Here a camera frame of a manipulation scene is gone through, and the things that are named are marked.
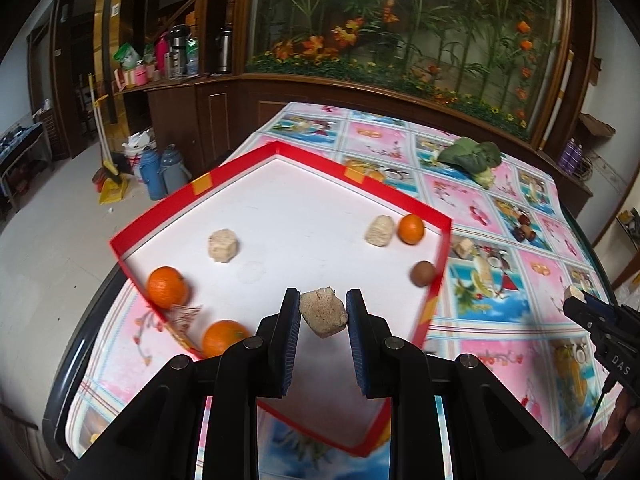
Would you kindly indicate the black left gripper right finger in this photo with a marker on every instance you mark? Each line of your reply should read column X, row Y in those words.
column 372, row 359

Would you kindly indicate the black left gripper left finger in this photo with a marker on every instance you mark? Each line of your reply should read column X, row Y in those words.
column 280, row 335

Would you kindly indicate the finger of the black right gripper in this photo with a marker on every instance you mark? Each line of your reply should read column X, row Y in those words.
column 604, row 322

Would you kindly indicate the small beige cake piece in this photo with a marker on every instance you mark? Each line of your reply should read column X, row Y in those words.
column 573, row 292

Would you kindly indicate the grey-brown round cake piece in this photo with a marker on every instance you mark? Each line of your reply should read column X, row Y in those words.
column 323, row 311

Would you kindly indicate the person's right hand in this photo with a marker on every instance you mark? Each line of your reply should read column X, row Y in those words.
column 623, row 422

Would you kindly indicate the brown round fruit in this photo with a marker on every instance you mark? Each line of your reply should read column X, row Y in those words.
column 422, row 273

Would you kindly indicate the red shallow cardboard box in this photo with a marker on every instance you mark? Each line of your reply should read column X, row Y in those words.
column 300, row 221

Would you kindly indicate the beige cake chunk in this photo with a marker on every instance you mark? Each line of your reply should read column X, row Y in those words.
column 223, row 245

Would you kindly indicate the colourful fruit print tablecloth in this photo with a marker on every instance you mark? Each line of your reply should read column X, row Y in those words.
column 500, row 296

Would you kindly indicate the orange tangerine at edge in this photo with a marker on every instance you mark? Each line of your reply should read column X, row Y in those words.
column 167, row 288

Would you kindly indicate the beige cake cube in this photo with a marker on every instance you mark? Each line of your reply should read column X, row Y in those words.
column 380, row 231

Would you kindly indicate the purple bottles on shelf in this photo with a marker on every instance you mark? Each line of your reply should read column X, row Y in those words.
column 571, row 155

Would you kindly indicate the grey-blue thermos jug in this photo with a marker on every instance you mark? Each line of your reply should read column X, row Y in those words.
column 173, row 171

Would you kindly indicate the blue thermos jug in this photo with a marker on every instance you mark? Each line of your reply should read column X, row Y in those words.
column 150, row 173

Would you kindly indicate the green leafy bok choy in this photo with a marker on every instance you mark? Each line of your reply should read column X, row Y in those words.
column 475, row 159

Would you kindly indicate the yellow dustpan with broom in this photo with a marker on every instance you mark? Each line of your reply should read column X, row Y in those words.
column 114, row 186

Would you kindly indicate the white bucket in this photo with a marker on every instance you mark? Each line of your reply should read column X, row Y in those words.
column 134, row 147

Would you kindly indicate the flower aquarium display cabinet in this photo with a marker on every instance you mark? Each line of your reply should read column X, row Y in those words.
column 497, row 61

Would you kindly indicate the steel thermos flask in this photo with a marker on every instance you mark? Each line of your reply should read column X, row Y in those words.
column 224, row 49

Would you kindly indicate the pink bottle on counter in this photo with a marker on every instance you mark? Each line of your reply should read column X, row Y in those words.
column 161, row 52

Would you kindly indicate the green snack bag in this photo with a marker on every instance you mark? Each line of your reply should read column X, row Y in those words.
column 126, row 56

